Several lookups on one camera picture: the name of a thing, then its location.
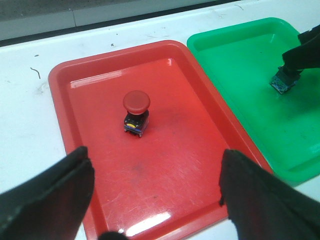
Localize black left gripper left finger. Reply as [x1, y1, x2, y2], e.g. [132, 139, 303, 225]
[0, 146, 95, 240]

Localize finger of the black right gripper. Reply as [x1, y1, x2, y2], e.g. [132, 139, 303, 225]
[282, 41, 320, 73]
[297, 25, 320, 45]

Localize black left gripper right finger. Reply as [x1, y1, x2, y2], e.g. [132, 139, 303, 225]
[219, 149, 320, 240]

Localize green mushroom push button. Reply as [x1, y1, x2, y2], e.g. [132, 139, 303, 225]
[269, 65, 302, 94]

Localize red mushroom push button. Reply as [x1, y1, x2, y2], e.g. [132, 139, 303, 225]
[122, 90, 151, 138]

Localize green plastic tray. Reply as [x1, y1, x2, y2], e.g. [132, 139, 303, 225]
[187, 17, 320, 184]

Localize red plastic tray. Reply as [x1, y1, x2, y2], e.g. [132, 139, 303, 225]
[48, 40, 270, 240]

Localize grey speckled stone counter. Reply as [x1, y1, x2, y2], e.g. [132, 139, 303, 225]
[0, 0, 212, 21]

